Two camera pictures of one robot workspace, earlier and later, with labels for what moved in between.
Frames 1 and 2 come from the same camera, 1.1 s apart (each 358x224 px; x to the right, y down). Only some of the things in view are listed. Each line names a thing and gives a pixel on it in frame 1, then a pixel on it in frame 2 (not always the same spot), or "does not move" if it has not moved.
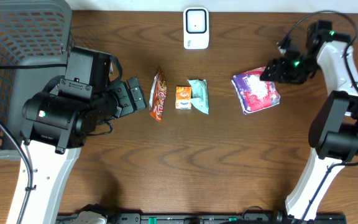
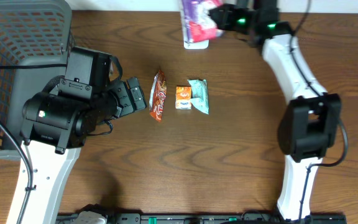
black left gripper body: x=126 y=99 does not move
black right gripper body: x=294 y=71 to x=240 y=20
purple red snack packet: x=253 y=93 to x=199 y=24
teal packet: x=199 y=98 does not move
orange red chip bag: x=158 y=97 does not move
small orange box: x=183 y=98 does not move
